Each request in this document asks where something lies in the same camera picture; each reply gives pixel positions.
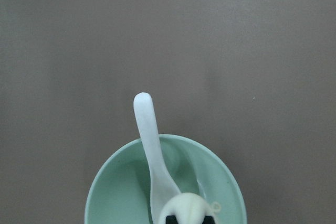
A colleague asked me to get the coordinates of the mint green bowl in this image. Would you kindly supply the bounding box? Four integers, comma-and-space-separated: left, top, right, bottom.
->
84, 134, 247, 223

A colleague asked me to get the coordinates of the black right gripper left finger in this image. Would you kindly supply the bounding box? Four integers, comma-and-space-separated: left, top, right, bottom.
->
165, 215, 179, 224

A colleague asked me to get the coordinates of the white ceramic spoon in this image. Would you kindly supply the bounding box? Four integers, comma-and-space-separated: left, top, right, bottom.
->
133, 92, 181, 223

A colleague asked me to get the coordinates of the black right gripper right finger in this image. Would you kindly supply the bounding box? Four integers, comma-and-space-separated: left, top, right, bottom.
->
202, 216, 215, 224

